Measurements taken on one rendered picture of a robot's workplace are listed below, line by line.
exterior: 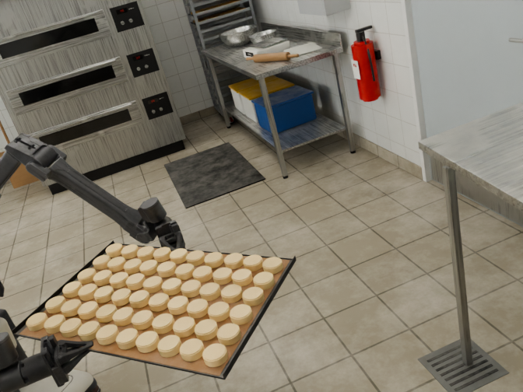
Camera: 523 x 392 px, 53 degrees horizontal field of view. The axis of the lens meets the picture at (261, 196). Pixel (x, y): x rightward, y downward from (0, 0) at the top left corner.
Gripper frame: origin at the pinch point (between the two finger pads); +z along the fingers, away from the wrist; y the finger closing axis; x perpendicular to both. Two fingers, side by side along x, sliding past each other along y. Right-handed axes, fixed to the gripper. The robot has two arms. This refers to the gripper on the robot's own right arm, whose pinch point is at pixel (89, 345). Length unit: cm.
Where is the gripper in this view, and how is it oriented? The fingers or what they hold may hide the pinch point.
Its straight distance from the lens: 128.8
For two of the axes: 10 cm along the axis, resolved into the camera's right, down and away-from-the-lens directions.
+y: -2.2, -8.7, -4.3
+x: -3.4, -3.5, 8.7
